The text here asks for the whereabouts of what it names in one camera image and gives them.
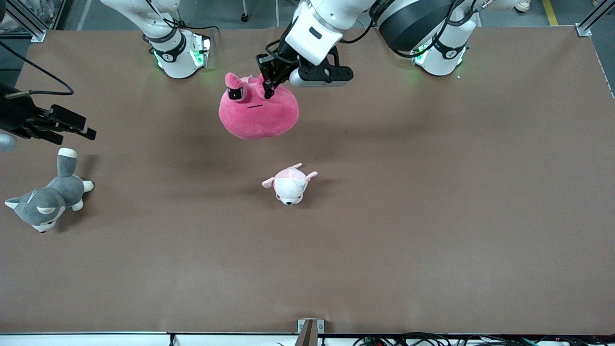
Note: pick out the grey husky plush toy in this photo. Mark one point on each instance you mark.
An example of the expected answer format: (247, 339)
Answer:
(53, 199)

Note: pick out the thin white stand leg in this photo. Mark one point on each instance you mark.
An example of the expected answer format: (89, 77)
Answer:
(277, 12)

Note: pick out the metal table edge bracket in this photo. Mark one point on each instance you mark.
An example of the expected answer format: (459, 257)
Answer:
(310, 331)

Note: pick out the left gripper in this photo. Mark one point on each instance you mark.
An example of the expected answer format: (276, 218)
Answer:
(275, 64)

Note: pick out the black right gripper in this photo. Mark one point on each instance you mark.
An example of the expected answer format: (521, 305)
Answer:
(15, 115)

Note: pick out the stand leg with black caster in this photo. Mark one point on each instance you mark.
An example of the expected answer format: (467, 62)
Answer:
(245, 17)

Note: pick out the bright pink plush toy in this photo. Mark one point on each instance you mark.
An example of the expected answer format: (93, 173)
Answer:
(259, 120)

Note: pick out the white table edge rail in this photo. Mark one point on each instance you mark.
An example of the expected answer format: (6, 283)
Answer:
(96, 339)

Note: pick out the brown table cover sheet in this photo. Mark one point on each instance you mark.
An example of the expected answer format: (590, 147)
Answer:
(384, 240)

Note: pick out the white shoe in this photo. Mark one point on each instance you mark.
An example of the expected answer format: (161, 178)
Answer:
(522, 6)

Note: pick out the aluminium frame post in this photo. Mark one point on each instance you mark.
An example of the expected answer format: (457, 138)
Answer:
(33, 30)
(588, 24)

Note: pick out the pale pink white plush toy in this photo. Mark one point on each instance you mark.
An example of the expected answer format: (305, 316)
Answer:
(290, 187)

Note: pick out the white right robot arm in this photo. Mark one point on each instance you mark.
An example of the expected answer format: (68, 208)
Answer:
(175, 60)

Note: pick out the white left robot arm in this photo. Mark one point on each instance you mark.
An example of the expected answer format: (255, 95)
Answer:
(444, 55)

